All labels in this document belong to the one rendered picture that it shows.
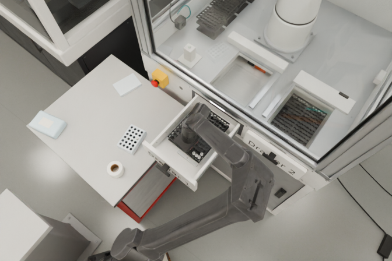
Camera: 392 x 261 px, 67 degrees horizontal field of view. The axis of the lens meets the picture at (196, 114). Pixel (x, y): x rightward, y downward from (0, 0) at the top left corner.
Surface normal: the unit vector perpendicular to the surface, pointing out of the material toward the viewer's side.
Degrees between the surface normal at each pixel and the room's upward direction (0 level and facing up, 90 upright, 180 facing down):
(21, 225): 0
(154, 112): 0
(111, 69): 0
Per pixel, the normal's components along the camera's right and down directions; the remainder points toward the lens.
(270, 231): 0.00, -0.46
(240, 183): -0.69, -0.64
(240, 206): -0.12, 0.57
